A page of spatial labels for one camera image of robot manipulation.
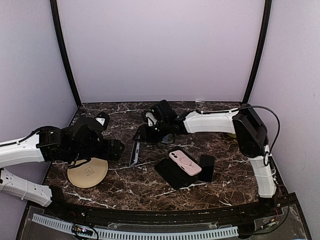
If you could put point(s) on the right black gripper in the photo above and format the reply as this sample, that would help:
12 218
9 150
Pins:
145 135

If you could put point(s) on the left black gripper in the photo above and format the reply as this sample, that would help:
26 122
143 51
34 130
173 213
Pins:
116 152

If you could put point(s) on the black phone case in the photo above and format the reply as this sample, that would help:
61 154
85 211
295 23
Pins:
173 174

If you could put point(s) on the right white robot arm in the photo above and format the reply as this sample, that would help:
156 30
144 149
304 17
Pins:
243 122

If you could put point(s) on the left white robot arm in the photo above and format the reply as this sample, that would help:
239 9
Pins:
44 144

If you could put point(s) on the pink phone case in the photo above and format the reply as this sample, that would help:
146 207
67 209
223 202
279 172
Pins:
185 162

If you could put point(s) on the blue ceramic mug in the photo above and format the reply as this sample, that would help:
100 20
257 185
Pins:
168 140

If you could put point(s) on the beige round plate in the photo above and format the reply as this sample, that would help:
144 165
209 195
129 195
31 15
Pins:
88 174

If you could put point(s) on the lime green bowl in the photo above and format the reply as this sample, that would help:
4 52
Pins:
232 135

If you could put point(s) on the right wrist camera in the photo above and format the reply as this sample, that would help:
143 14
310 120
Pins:
159 112

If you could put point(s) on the black front rail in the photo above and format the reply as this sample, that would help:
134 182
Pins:
245 213

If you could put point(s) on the white slotted cable duct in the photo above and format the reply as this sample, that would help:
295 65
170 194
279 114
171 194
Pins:
118 231

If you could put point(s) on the left black frame post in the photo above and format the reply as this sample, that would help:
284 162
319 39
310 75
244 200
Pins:
63 51

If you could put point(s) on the black frame post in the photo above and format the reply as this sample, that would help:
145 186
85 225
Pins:
259 50
63 51

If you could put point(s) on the right black frame post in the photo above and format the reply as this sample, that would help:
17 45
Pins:
259 50

